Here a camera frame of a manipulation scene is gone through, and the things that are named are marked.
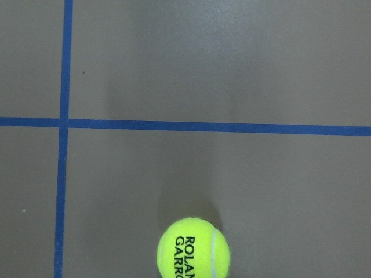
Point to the yellow tennis ball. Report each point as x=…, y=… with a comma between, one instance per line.
x=193, y=247

